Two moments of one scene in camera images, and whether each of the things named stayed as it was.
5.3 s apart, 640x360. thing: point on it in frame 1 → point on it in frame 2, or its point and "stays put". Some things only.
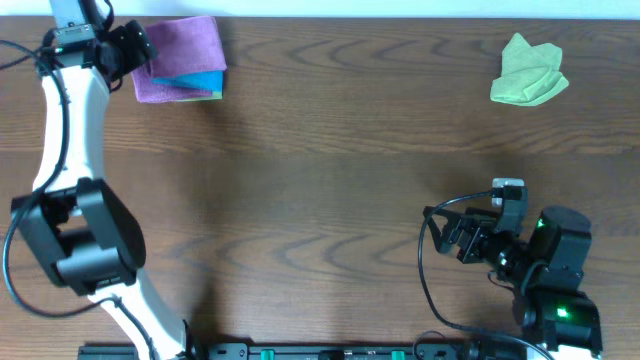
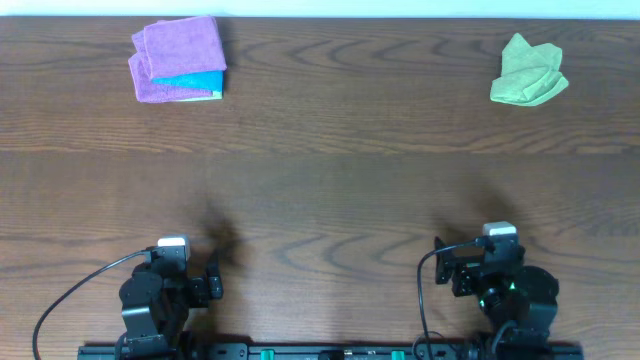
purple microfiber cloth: [187, 46] stays put
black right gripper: [474, 221] → [463, 270]
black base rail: [325, 351] stays put
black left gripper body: [127, 53] → [198, 289]
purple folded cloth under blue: [148, 91] stays put
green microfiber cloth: [530, 75] stays put
